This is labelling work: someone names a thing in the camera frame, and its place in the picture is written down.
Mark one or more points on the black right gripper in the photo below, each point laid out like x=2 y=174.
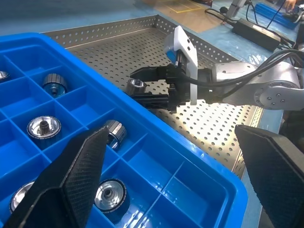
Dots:
x=178 y=90

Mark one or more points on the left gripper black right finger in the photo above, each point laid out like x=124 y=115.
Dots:
x=275 y=175

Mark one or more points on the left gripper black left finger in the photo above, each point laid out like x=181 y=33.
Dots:
x=78 y=180

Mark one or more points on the blue compartment bin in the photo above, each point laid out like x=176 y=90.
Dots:
x=147 y=166

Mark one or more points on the blue ribbed metal enclosure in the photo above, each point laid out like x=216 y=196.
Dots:
x=270 y=13

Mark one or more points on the person hand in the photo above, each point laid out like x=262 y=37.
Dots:
x=290 y=3

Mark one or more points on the perforated metal tray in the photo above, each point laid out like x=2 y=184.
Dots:
x=118 y=47

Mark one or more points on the brown board with yellow tape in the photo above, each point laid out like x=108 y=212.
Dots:
x=185 y=12

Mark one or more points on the black power adapter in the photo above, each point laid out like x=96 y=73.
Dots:
x=259 y=33

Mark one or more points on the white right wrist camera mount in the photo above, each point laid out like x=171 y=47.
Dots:
x=184 y=45

